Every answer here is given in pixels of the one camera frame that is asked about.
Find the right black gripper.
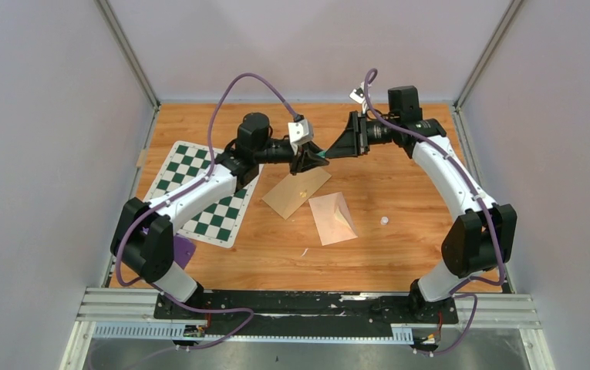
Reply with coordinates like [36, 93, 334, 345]
[325, 111, 400, 158]

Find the aluminium frame rail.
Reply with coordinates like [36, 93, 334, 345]
[60, 288, 555, 369]

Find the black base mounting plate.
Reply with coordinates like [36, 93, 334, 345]
[153, 290, 458, 338]

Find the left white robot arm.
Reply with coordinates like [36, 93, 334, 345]
[110, 113, 329, 318]

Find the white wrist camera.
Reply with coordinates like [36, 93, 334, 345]
[288, 119, 314, 145]
[349, 82, 370, 116]

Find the pink paper envelope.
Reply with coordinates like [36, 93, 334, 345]
[308, 193, 358, 246]

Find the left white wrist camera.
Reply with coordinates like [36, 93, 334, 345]
[288, 119, 314, 145]

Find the tan kraft envelope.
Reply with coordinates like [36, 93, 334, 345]
[262, 168, 332, 220]

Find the green white chessboard mat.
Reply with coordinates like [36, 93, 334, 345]
[143, 141, 259, 249]

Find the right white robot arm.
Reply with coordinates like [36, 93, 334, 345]
[325, 86, 518, 322]

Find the purple plastic piece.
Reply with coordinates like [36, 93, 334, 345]
[141, 227, 197, 271]

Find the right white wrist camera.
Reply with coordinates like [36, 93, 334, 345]
[349, 82, 370, 116]

